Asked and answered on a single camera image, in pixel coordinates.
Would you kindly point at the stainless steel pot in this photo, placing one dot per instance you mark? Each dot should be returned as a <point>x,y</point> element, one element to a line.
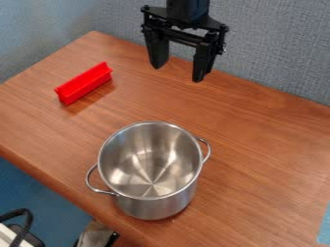
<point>150,163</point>

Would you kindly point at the grey table leg bracket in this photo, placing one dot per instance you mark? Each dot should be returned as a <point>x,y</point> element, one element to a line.
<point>96,235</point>

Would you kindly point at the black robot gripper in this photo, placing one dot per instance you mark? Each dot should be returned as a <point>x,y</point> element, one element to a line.
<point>187,14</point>

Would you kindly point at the red rectangular block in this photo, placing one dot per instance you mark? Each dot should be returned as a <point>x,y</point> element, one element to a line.
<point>82,84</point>

